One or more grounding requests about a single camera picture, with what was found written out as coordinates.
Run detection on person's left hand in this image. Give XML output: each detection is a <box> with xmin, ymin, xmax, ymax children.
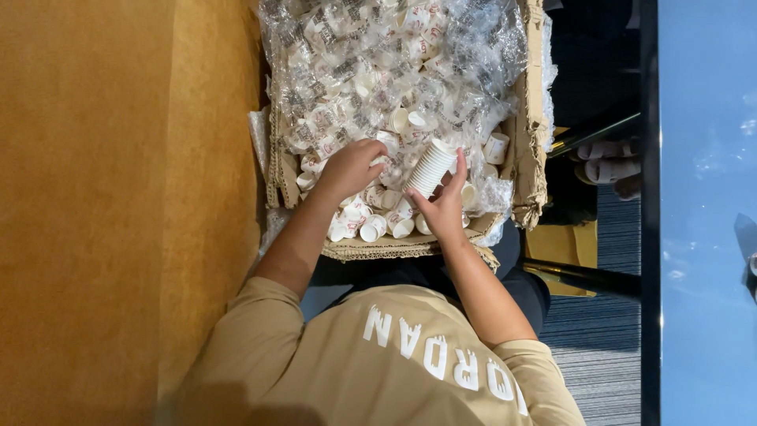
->
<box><xmin>313</xmin><ymin>139</ymin><xmax>389</xmax><ymax>207</ymax></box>

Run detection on person's right hand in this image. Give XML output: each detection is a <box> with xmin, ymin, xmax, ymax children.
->
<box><xmin>405</xmin><ymin>148</ymin><xmax>468</xmax><ymax>244</ymax></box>

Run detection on stack of nested white cups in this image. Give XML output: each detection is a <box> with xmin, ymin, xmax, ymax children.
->
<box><xmin>403</xmin><ymin>138</ymin><xmax>459</xmax><ymax>200</ymax></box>

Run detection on heap of loose paper cups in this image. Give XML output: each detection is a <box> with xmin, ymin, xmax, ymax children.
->
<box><xmin>293</xmin><ymin>0</ymin><xmax>512</xmax><ymax>244</ymax></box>

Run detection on torn cardboard box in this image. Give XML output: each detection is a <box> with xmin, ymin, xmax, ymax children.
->
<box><xmin>263</xmin><ymin>0</ymin><xmax>552</xmax><ymax>273</ymax></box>

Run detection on clear printed plastic wrap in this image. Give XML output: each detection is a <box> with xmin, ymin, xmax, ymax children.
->
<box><xmin>248</xmin><ymin>0</ymin><xmax>559</xmax><ymax>249</ymax></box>

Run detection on person's dark trousers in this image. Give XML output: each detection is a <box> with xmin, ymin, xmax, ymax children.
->
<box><xmin>298</xmin><ymin>219</ymin><xmax>552</xmax><ymax>337</ymax></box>

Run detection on brown paper sheet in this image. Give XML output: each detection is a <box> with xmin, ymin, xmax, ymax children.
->
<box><xmin>525</xmin><ymin>220</ymin><xmax>599</xmax><ymax>298</ymax></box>

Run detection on black gold furniture leg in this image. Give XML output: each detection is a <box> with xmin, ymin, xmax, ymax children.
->
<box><xmin>547</xmin><ymin>111</ymin><xmax>642</xmax><ymax>159</ymax></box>
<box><xmin>519</xmin><ymin>257</ymin><xmax>642</xmax><ymax>298</ymax></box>

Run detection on person's tan printed t-shirt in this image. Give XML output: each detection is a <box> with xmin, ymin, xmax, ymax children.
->
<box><xmin>172</xmin><ymin>276</ymin><xmax>587</xmax><ymax>426</ymax></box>

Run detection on black framed glass table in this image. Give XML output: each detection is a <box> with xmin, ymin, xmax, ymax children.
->
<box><xmin>640</xmin><ymin>0</ymin><xmax>757</xmax><ymax>426</ymax></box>

